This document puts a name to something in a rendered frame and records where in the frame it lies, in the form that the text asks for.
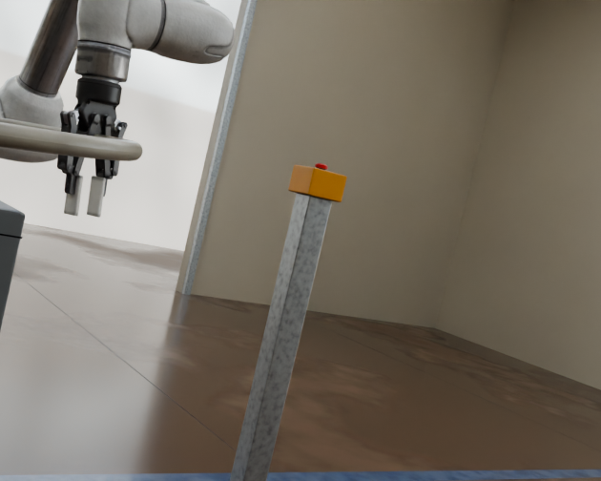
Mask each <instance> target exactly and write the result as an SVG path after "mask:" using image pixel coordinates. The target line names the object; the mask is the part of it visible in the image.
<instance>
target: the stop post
mask: <svg viewBox="0 0 601 481"><path fill-rule="evenodd" d="M325 170H326V169H323V168H319V167H316V168H314V167H308V166H301V165H294V167H293V172H292V176H291V179H290V184H289V188H288V190H289V191H291V192H295V193H297V194H296V198H295V203H294V207H293V211H292V216H291V219H290V223H289V227H288V232H287V236H286V240H285V245H284V248H283V252H282V256H281V261H280V268H279V273H278V276H277V280H276V285H275V289H274V293H273V297H272V302H271V305H270V309H269V314H268V318H267V322H266V326H265V330H264V334H263V338H262V343H261V347H260V351H259V358H258V362H257V366H256V371H255V375H254V379H253V384H252V387H251V391H250V395H249V400H248V404H247V408H246V412H245V416H244V420H243V424H242V429H241V433H240V437H239V441H238V448H237V452H236V457H235V461H234V465H233V469H232V473H231V477H230V481H266V480H267V475H268V471H269V468H270V464H271V459H272V455H273V451H274V447H275V443H276V439H277V435H278V431H279V426H280V419H281V416H282V411H283V407H284V403H285V399H286V394H287V390H288V387H289V383H290V378H291V374H292V370H293V365H294V362H295V358H296V354H297V349H298V345H299V341H300V337H301V330H302V326H303V322H304V317H305V313H306V309H307V306H308V301H309V297H310V293H311V289H312V284H313V280H314V277H315V273H316V268H317V264H318V260H319V256H320V252H321V245H322V241H323V236H324V232H325V228H326V224H327V220H328V216H329V212H330V208H331V203H332V201H336V202H342V196H343V191H344V187H345V183H346V180H347V176H344V175H340V174H336V173H333V172H329V171H325ZM331 200H332V201H331Z"/></svg>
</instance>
